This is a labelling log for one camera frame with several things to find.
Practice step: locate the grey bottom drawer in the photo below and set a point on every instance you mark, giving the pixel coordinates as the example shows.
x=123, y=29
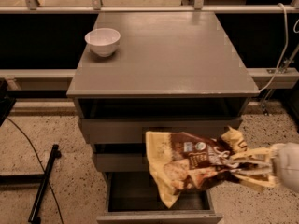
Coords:
x=133, y=198

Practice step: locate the grey top drawer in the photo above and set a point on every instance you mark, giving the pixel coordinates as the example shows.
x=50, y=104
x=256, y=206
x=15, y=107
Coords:
x=120, y=131

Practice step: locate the upper metal rail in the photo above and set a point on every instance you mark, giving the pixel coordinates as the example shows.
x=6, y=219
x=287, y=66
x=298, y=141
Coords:
x=220, y=9

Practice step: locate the black floor stand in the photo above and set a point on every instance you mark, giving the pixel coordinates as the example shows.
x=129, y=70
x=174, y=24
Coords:
x=42, y=180

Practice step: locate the brown chip bag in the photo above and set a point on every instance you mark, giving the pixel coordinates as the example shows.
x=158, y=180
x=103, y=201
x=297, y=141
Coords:
x=182, y=161

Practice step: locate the grey middle drawer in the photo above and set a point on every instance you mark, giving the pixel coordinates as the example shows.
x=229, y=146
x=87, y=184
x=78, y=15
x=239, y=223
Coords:
x=120, y=162

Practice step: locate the black equipment at left edge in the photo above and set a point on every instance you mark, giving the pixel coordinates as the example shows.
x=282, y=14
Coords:
x=6, y=102

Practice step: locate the metal bracket stand right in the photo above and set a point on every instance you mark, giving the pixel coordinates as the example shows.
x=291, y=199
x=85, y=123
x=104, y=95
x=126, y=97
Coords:
x=281, y=68

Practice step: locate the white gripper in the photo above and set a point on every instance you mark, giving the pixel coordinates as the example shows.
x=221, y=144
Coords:
x=287, y=166

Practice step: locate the grey wooden drawer cabinet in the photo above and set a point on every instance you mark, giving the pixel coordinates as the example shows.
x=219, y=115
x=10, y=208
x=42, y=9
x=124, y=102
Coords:
x=169, y=65

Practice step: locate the white ceramic bowl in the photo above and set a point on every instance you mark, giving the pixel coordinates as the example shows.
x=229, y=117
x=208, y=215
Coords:
x=103, y=41

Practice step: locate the grey drawer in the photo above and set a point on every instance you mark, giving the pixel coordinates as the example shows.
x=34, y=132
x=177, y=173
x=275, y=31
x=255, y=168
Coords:
x=133, y=198
x=120, y=162
x=120, y=131

